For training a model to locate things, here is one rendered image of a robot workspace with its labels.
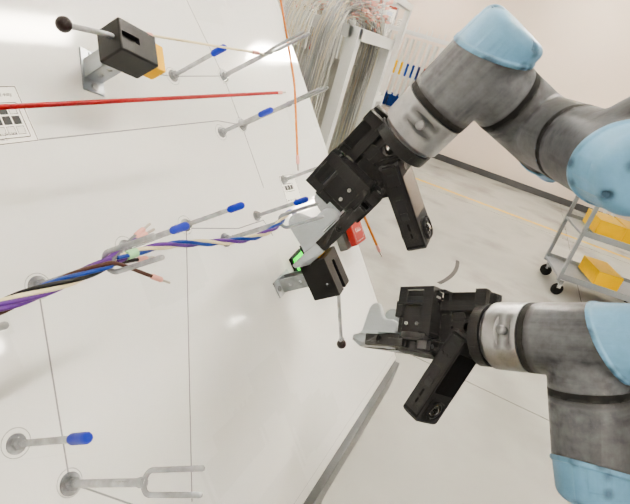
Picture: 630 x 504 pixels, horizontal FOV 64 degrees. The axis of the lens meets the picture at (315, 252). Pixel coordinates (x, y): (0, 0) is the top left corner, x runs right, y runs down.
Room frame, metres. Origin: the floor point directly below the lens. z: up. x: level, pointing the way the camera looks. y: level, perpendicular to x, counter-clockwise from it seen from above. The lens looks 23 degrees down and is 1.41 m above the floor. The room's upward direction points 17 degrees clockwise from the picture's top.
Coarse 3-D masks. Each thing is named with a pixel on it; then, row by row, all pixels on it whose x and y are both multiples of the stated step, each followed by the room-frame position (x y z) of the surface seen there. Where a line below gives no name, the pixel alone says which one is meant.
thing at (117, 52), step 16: (64, 16) 0.45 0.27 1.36; (64, 32) 0.45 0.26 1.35; (96, 32) 0.47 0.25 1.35; (112, 32) 0.48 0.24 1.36; (128, 32) 0.49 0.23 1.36; (144, 32) 0.51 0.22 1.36; (80, 48) 0.52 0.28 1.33; (112, 48) 0.48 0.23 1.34; (128, 48) 0.48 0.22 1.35; (144, 48) 0.50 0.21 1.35; (80, 64) 0.51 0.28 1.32; (96, 64) 0.50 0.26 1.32; (112, 64) 0.49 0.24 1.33; (128, 64) 0.49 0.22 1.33; (144, 64) 0.50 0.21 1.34; (96, 80) 0.51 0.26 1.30
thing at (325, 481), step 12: (384, 384) 0.78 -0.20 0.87; (372, 396) 0.74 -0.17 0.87; (372, 408) 0.71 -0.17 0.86; (360, 420) 0.67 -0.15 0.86; (360, 432) 0.68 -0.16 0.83; (348, 444) 0.61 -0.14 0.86; (336, 456) 0.58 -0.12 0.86; (336, 468) 0.56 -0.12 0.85; (324, 480) 0.53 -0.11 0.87; (312, 492) 0.50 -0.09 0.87; (324, 492) 0.54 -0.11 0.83
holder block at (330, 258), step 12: (324, 252) 0.63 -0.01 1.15; (336, 252) 0.64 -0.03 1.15; (312, 264) 0.61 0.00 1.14; (324, 264) 0.60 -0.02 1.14; (336, 264) 0.63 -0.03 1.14; (312, 276) 0.61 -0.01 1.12; (324, 276) 0.61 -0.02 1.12; (336, 276) 0.61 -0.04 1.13; (312, 288) 0.61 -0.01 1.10; (324, 288) 0.61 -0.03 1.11; (336, 288) 0.60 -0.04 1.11
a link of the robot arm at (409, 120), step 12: (408, 96) 0.56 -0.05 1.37; (396, 108) 0.57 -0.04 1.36; (408, 108) 0.56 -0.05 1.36; (420, 108) 0.55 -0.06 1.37; (396, 120) 0.56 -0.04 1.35; (408, 120) 0.55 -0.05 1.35; (420, 120) 0.54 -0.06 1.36; (432, 120) 0.54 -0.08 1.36; (396, 132) 0.56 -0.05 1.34; (408, 132) 0.55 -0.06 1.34; (420, 132) 0.55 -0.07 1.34; (432, 132) 0.55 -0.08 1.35; (444, 132) 0.55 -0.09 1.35; (408, 144) 0.55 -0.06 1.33; (420, 144) 0.55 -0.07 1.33; (432, 144) 0.55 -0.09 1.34; (444, 144) 0.56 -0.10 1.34; (420, 156) 0.57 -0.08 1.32; (432, 156) 0.57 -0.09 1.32
